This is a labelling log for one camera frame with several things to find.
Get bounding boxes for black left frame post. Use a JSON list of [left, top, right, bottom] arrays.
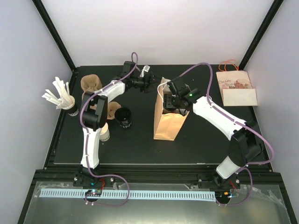
[[32, 0, 76, 72]]

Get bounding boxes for stack of black cup lids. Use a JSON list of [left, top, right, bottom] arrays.
[[114, 107, 132, 130]]

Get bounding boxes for brown paper takeout bag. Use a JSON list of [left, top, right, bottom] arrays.
[[153, 77, 189, 141]]

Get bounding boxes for printed paper bag orange handles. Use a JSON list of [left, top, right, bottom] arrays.
[[216, 59, 258, 106]]

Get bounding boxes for black right frame post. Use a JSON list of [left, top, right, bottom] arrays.
[[239, 0, 284, 70]]

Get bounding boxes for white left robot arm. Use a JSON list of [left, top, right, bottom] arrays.
[[79, 61, 154, 169]]

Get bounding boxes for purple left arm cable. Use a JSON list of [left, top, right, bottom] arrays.
[[79, 52, 139, 208]]

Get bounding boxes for stack of pulp cup carriers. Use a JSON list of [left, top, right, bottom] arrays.
[[80, 74, 103, 98]]

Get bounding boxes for cup of white wrapped stirrers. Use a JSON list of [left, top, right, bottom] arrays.
[[42, 77, 79, 117]]

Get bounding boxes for brown pulp cup carrier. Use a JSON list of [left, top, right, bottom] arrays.
[[89, 101, 121, 120]]

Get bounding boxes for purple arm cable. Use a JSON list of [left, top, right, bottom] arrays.
[[174, 62, 275, 207], [79, 52, 139, 208]]

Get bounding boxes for light blue cable duct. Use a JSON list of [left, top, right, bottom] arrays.
[[39, 189, 216, 202]]

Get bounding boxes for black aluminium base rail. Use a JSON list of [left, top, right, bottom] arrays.
[[32, 166, 284, 190]]

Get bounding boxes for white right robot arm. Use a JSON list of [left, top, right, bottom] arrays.
[[164, 77, 264, 188]]

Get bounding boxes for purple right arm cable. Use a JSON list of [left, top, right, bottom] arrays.
[[174, 62, 275, 207]]

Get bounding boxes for black frame post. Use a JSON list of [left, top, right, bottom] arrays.
[[32, 0, 76, 72], [239, 0, 284, 70]]

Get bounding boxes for white paper coffee cup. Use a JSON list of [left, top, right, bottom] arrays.
[[100, 122, 110, 142]]

